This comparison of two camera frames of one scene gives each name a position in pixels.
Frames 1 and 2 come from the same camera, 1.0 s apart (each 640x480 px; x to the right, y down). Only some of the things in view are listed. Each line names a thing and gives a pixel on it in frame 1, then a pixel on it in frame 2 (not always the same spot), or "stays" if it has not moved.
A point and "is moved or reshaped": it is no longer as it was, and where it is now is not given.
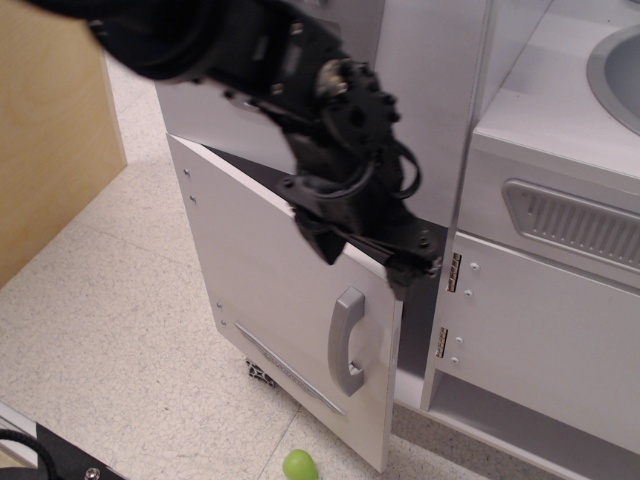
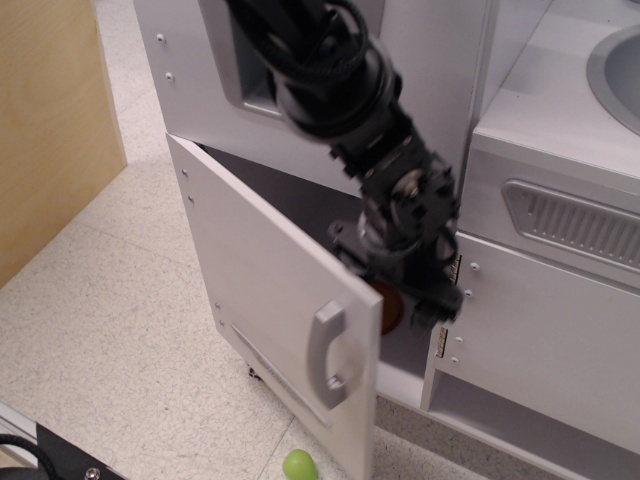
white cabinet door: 326,331 is moved or reshaped
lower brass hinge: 442,342 stays
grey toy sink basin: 613,72 stays
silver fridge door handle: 347,311 → 327,324
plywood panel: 61,144 stays
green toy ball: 299,465 stays
